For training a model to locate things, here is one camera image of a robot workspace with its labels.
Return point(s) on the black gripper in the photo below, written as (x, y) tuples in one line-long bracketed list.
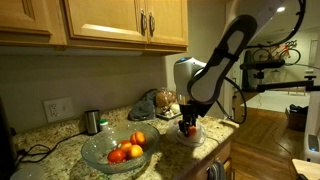
[(195, 110)]

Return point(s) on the bright orange peach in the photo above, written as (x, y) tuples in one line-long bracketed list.
[(192, 130)]

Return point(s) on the clear plastic bag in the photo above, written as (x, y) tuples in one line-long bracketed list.
[(200, 138)]

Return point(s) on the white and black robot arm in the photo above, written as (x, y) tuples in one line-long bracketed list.
[(213, 66)]

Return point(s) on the orange red peach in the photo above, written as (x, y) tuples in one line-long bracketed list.
[(125, 145), (138, 138)]

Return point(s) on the yellow orange peach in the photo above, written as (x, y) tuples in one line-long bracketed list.
[(135, 151)]

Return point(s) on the deep red peach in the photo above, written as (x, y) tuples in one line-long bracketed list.
[(116, 155)]

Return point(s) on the large glass bowl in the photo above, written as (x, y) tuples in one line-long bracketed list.
[(100, 150)]

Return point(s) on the white onion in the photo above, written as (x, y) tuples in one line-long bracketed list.
[(175, 108)]

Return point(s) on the small dark tray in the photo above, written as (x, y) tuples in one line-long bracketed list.
[(166, 116)]

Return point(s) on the clear bag of bread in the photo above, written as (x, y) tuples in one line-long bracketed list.
[(163, 98)]

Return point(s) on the wooden drawer front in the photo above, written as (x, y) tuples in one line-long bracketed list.
[(224, 153)]

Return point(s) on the crumpled grey cloth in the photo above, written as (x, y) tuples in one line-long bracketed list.
[(143, 108)]

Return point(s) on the grey striped hanging towel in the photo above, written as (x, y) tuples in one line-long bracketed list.
[(216, 171)]

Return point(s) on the white bottle green cap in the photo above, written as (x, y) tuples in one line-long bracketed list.
[(104, 126)]

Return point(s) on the white floor rug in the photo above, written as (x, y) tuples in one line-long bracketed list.
[(276, 101)]

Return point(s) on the stainless steel cup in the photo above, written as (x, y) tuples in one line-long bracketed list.
[(91, 121)]

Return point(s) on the dark box on floor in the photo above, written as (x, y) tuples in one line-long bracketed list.
[(296, 116)]

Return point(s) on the red bicycle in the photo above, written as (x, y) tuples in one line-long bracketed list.
[(278, 49)]

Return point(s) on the white appliance with blue light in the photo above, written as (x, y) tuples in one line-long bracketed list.
[(311, 148)]

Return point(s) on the light wooden board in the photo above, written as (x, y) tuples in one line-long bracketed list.
[(308, 170)]

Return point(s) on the round ceiling light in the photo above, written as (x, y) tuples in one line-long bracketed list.
[(281, 9)]

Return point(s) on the round glass lid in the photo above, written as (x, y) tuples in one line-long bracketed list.
[(26, 173)]

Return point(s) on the black kitchen appliance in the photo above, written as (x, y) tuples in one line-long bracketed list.
[(5, 140)]

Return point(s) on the black stereo camera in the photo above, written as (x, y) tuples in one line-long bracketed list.
[(263, 64)]

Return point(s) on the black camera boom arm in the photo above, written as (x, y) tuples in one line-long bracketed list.
[(283, 86)]

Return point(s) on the white wall outlet plate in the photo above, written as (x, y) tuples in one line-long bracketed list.
[(58, 109)]

